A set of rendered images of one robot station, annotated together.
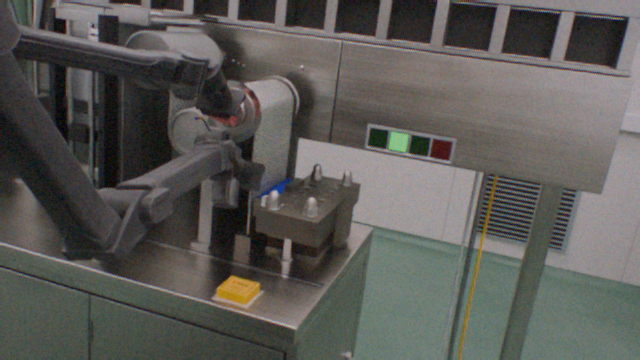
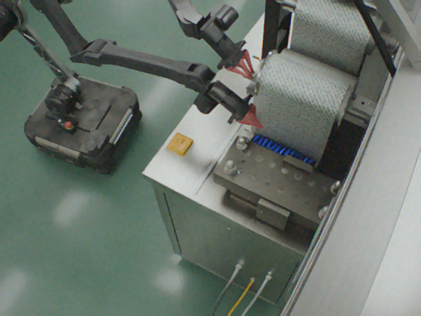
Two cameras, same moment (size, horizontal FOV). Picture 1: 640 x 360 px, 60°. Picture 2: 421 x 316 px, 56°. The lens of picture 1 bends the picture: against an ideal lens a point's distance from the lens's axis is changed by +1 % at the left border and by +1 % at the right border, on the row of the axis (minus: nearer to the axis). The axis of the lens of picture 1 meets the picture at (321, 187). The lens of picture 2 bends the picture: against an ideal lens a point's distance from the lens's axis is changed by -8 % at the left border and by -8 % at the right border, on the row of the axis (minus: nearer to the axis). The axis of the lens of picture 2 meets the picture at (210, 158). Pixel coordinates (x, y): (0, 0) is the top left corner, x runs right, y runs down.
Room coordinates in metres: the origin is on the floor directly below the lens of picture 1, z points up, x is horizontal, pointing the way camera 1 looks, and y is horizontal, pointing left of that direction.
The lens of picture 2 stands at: (1.41, -0.63, 2.18)
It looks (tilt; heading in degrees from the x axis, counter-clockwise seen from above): 59 degrees down; 106
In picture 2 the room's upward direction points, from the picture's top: 3 degrees counter-clockwise
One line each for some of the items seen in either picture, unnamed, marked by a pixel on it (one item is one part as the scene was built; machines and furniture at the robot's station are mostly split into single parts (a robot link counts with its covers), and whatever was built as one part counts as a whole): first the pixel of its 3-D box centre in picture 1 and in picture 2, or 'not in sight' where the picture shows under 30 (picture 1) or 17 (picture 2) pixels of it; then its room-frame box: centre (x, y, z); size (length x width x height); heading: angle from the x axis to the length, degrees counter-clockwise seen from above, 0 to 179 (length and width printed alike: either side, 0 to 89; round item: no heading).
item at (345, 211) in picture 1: (344, 222); (272, 215); (1.43, -0.08, 0.97); 0.10 x 0.03 x 0.11; 163
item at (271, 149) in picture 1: (270, 162); (289, 132); (1.44, 0.14, 1.11); 0.23 x 0.01 x 0.18; 163
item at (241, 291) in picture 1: (238, 290); (180, 144); (1.07, 0.15, 0.91); 0.07 x 0.07 x 0.02; 73
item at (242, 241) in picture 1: (265, 226); not in sight; (1.45, 0.14, 0.92); 0.28 x 0.04 x 0.04; 163
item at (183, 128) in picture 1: (214, 126); (316, 80); (1.50, 0.31, 1.18); 0.26 x 0.12 x 0.12; 163
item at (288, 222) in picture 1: (313, 204); (282, 184); (1.45, 0.02, 1.00); 0.40 x 0.16 x 0.06; 163
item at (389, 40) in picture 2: not in sight; (389, 39); (1.70, 0.39, 1.34); 0.07 x 0.07 x 0.07; 73
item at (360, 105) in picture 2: not in sight; (364, 105); (1.63, 0.15, 1.28); 0.06 x 0.05 x 0.02; 163
